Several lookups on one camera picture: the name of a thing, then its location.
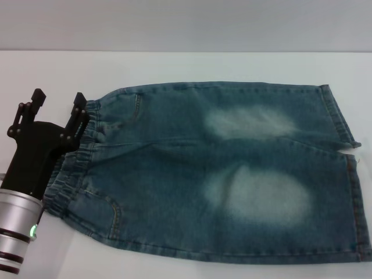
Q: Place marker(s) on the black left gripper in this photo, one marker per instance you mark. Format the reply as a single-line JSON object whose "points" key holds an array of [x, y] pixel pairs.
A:
{"points": [[35, 151]]}

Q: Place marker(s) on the blue denim shorts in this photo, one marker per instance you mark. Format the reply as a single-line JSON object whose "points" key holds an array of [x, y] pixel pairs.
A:
{"points": [[180, 162]]}

